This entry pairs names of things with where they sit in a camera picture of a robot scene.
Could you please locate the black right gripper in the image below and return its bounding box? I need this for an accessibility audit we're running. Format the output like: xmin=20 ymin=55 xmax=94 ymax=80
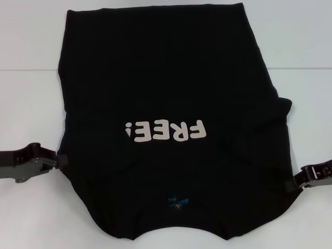
xmin=283 ymin=161 xmax=332 ymax=195

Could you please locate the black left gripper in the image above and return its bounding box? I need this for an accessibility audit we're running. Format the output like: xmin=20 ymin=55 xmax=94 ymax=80
xmin=0 ymin=142 xmax=70 ymax=184

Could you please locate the black t-shirt with FREE print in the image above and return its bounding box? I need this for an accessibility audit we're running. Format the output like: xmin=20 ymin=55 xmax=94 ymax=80
xmin=57 ymin=2 xmax=305 ymax=236

